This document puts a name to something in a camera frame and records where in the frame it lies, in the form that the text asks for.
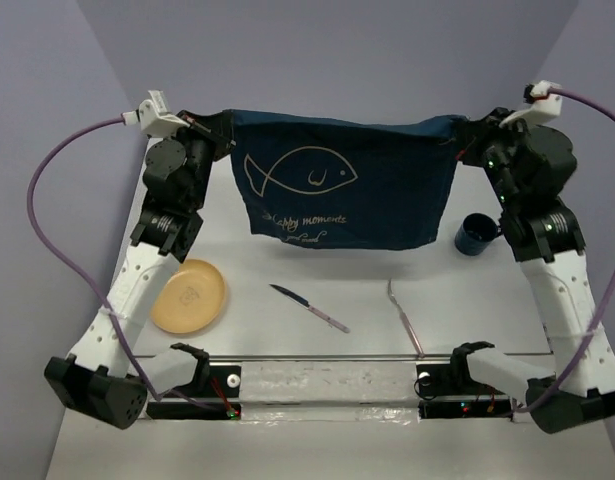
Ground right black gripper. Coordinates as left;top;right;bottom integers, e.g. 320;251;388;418
457;106;535;209

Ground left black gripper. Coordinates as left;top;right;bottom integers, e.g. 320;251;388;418
162;109;234;211

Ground dark blue cloth placemat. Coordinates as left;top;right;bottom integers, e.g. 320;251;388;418
230;110;466;251

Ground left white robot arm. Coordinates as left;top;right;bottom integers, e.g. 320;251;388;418
44;110;235;430

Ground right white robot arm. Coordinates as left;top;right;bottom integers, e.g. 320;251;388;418
447;108;615;434

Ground dark blue cup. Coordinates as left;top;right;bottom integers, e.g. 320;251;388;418
454;213;502;256

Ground yellow plate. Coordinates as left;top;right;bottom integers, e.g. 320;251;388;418
150;259;228;335

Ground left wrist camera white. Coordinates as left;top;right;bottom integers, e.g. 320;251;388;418
121;90;190;139

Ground knife with pink handle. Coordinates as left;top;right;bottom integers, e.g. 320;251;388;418
270;284;351;334

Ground fork with pink handle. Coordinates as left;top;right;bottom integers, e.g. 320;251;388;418
386;279;425;358

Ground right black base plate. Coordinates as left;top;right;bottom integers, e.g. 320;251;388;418
413;363;512;420

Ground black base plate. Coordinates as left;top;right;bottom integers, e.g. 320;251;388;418
413;363;512;420
142;363;242;421

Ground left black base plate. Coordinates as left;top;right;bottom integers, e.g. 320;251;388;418
142;363;242;421

